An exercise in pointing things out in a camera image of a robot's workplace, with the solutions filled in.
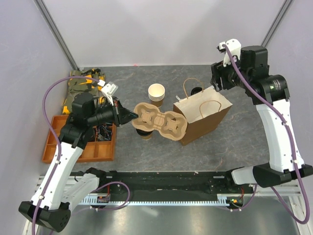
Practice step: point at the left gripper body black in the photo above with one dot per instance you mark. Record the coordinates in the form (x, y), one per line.
(115, 110)

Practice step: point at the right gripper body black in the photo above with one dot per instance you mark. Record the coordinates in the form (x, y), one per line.
(228, 74)

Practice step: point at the black plastic cup lid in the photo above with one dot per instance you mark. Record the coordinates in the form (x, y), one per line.
(143, 133)

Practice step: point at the single brown paper cup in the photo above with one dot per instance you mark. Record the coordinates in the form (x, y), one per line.
(147, 137)

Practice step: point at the brown paper bag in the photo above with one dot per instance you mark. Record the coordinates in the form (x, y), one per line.
(203, 111)

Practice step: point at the cardboard cup carrier tray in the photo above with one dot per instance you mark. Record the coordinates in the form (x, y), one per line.
(170, 124)

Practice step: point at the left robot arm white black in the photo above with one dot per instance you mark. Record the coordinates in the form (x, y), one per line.
(51, 206)

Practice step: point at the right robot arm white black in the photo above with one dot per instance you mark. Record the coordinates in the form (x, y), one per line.
(247, 67)

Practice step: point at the camouflage cloth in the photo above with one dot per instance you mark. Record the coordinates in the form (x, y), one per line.
(80, 85)

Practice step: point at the stack of paper cups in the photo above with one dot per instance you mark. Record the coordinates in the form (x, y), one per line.
(156, 94)

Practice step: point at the orange wooden compartment tray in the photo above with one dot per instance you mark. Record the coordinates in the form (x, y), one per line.
(100, 148)

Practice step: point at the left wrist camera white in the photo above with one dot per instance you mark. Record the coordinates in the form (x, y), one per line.
(108, 91)

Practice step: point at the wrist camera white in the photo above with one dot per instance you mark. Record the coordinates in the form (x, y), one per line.
(108, 91)
(234, 47)

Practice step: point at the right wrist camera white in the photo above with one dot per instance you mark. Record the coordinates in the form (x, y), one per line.
(234, 47)

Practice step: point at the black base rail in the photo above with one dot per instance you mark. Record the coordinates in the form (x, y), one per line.
(168, 187)

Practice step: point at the white slotted cable duct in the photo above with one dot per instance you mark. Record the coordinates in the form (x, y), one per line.
(93, 200)

